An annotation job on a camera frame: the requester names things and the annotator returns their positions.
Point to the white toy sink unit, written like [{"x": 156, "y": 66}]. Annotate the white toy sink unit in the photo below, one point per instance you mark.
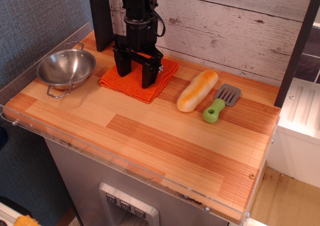
[{"x": 295, "y": 149}]

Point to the dark wooden right post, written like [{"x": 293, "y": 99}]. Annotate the dark wooden right post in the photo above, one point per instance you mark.
[{"x": 302, "y": 38}]

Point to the silver toy fridge cabinet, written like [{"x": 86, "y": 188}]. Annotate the silver toy fridge cabinet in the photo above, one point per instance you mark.
[{"x": 83, "y": 174}]

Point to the orange cloth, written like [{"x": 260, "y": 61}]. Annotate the orange cloth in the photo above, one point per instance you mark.
[{"x": 131, "y": 84}]

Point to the water dispenser button panel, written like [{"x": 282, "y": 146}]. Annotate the water dispenser button panel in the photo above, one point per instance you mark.
[{"x": 123, "y": 209}]

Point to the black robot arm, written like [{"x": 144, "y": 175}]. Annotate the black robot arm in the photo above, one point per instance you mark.
[{"x": 141, "y": 11}]

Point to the dark wooden post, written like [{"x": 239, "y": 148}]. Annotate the dark wooden post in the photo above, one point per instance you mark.
[
  {"x": 302, "y": 38},
  {"x": 102, "y": 23}
]

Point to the grey spatula green handle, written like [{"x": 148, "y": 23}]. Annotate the grey spatula green handle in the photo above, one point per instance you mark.
[{"x": 227, "y": 95}]

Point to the dark wooden left post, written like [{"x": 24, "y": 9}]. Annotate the dark wooden left post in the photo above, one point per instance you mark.
[{"x": 102, "y": 23}]

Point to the stainless steel two-handled bowl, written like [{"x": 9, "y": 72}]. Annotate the stainless steel two-handled bowl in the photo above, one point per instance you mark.
[{"x": 65, "y": 70}]

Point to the toy bread loaf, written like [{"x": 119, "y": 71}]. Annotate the toy bread loaf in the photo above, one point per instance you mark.
[{"x": 197, "y": 90}]

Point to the yellow object bottom left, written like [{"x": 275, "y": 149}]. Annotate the yellow object bottom left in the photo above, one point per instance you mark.
[{"x": 25, "y": 220}]

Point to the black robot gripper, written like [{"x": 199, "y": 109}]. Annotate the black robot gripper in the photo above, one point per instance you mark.
[{"x": 138, "y": 45}]

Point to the clear acrylic table guard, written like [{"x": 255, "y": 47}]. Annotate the clear acrylic table guard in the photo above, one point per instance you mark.
[{"x": 215, "y": 167}]

